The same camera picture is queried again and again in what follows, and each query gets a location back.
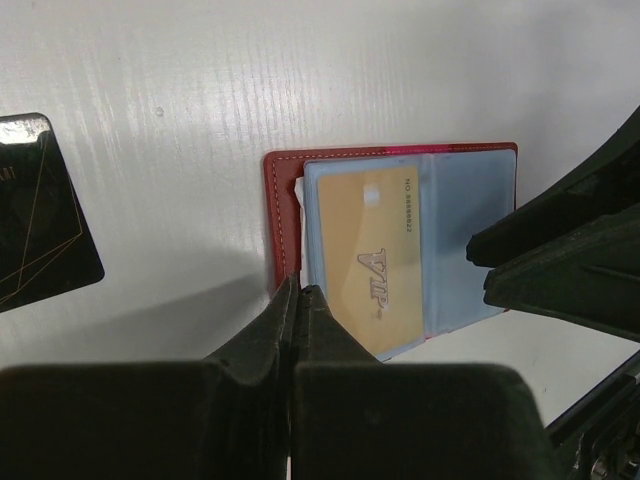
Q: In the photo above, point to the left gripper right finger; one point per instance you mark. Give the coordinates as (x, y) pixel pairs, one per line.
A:
(356, 418)

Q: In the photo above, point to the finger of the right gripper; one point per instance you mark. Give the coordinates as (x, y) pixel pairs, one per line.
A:
(572, 252)

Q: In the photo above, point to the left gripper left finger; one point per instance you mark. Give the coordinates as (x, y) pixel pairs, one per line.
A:
(221, 417)

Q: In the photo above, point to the red leather card holder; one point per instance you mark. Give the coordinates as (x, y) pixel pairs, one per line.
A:
(464, 188)

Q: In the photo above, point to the gold VIP card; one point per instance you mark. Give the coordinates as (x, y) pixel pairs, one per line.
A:
(370, 226)

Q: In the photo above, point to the black VIP card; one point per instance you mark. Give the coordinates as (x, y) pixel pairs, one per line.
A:
(46, 245)

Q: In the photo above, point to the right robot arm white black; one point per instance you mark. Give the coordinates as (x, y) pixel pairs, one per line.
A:
(598, 437)

